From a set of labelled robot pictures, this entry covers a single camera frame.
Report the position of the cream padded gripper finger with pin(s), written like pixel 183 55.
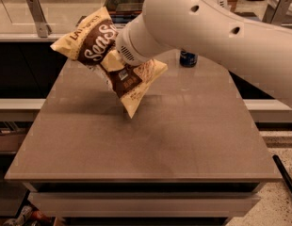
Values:
pixel 112 61

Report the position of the brown multigrain chip bag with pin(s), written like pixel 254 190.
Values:
pixel 91 41

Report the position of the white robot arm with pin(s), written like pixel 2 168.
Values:
pixel 257 52

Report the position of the dark tray with orange rim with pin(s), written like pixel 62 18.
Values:
pixel 124 7

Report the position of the blue soda can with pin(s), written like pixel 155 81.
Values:
pixel 187 59

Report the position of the table drawer front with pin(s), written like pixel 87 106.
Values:
pixel 144 205

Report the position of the black rod on floor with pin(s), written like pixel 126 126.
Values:
pixel 283 171

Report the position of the left metal bracket post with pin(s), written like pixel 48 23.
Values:
pixel 43 28

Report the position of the metal bracket post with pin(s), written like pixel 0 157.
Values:
pixel 276 15
pixel 43 28

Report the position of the right metal bracket post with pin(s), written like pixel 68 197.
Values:
pixel 276 15

